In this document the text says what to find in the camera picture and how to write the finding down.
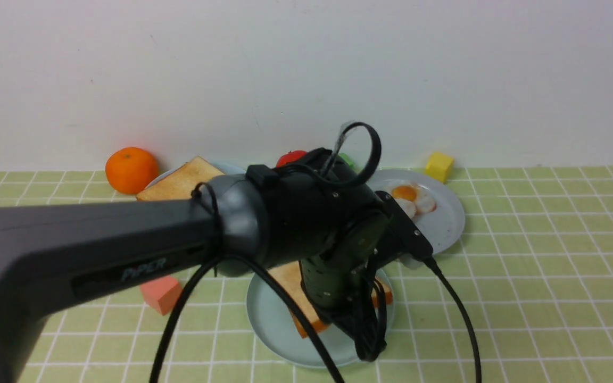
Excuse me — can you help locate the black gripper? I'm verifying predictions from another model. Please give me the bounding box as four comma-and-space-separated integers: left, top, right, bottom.
300, 257, 388, 363

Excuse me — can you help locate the toast slice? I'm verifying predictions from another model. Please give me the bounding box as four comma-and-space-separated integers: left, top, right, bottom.
136, 156, 225, 201
269, 261, 394, 333

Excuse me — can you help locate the fried egg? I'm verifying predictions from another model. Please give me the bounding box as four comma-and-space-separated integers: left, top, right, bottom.
383, 181, 436, 216
394, 198, 418, 220

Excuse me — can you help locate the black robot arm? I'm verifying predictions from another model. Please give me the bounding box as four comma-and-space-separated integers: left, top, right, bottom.
0, 148, 395, 382

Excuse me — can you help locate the empty light blue plate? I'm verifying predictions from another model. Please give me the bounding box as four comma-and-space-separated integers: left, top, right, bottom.
246, 265, 395, 369

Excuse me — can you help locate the grey plate with eggs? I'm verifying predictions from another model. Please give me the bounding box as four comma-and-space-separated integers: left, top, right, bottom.
368, 169, 466, 255

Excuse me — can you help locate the green cube block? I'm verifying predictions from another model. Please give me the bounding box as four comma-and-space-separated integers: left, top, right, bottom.
338, 153, 356, 170

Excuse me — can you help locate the red yellow pomegranate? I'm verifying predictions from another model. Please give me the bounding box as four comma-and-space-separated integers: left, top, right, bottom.
276, 150, 307, 168

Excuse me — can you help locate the yellow cube block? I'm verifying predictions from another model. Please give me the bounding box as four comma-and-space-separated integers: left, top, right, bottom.
424, 151, 454, 184

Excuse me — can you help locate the salmon red cube block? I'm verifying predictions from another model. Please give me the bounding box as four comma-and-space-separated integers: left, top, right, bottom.
139, 276, 183, 316

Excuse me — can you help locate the orange mandarin fruit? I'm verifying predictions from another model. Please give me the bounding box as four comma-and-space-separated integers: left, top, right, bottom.
104, 146, 160, 195

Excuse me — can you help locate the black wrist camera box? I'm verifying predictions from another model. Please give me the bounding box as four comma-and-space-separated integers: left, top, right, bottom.
368, 190, 437, 270

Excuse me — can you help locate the black camera cable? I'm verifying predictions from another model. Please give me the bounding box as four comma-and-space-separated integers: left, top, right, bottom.
423, 256, 483, 383

